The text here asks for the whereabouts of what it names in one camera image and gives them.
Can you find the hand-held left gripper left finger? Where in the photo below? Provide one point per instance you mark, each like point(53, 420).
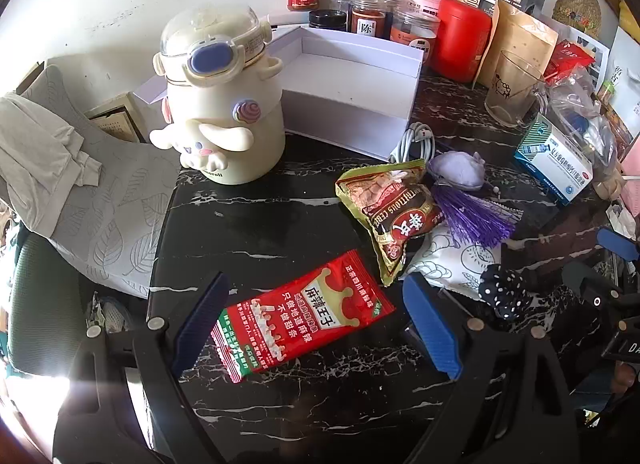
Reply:
point(200, 326)

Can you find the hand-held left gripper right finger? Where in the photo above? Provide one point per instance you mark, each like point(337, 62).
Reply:
point(431, 329)

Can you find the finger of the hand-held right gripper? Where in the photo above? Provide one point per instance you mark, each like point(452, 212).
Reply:
point(619, 244)
point(590, 286)

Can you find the white printed tissue packet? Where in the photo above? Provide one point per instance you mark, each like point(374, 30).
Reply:
point(450, 264)

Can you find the black polka dot scrunchie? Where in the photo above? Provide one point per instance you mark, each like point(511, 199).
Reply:
point(505, 289)

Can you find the red snack packet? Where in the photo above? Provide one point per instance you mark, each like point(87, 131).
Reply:
point(300, 314)

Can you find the gold cereal packet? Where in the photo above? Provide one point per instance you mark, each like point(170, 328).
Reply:
point(395, 214)

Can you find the purple sachet with tassel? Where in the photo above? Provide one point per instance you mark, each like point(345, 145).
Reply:
point(457, 172)

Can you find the lavender gift box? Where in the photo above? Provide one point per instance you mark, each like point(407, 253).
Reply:
point(350, 79)

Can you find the blue white medicine box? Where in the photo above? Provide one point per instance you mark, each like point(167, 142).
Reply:
point(555, 164)

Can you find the clear plastic bag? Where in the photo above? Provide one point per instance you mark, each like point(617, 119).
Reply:
point(585, 109)

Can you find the grey leaf pattern pillow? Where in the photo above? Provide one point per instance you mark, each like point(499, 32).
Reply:
point(110, 214)

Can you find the green chair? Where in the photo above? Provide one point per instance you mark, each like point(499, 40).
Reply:
point(45, 304)

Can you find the white paper bag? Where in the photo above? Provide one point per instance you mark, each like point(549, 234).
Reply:
point(625, 69)

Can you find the clear glass mug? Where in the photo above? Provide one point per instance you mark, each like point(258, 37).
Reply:
point(510, 89)

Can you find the red goji berry bag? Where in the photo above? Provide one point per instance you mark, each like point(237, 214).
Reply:
point(570, 59)

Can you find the white printed card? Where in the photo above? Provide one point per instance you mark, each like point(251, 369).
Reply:
point(587, 44)

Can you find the cream cartoon dog kettle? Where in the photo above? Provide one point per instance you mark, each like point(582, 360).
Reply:
point(220, 109)

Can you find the kraft paper pouch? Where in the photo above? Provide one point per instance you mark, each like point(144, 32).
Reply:
point(525, 34)

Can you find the white cloth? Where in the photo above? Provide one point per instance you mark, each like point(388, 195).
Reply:
point(35, 159)

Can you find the red canister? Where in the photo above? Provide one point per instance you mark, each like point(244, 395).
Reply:
point(460, 39)

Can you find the wide clear jar orange label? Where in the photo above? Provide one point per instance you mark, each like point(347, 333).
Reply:
point(412, 32)

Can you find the clear jar orange powder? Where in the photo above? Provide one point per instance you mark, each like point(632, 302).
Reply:
point(369, 19)

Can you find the clear jar dark red contents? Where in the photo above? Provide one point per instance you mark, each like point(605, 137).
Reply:
point(400, 3)

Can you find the squat black jar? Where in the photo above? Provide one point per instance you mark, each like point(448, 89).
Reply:
point(327, 20)

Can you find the small clear jar white pieces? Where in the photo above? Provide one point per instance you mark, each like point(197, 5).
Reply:
point(340, 2)

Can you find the beige picture frame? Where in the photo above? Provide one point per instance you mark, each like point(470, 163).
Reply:
point(117, 122)

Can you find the round woven wall ornament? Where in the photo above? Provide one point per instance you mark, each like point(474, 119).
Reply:
point(577, 9)

